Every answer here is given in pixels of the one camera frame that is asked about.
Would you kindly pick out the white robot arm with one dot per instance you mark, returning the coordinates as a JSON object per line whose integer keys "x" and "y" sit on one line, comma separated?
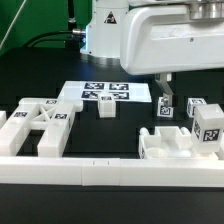
{"x": 103, "y": 33}

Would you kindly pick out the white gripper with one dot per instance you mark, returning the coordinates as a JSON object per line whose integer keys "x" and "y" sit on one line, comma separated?
{"x": 172, "y": 37}

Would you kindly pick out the white chair seat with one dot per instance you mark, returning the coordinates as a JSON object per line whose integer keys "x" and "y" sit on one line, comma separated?
{"x": 172, "y": 142}

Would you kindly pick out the white U-shaped fence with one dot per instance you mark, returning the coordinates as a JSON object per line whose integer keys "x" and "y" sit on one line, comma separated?
{"x": 111, "y": 171}

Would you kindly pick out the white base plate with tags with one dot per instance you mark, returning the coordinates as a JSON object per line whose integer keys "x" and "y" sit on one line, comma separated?
{"x": 122, "y": 91}

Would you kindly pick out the white diagonal rod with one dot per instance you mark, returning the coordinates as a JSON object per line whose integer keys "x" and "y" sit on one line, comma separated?
{"x": 2, "y": 42}

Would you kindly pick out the white chair back frame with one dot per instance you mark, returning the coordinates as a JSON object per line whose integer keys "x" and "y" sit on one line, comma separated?
{"x": 54, "y": 117}

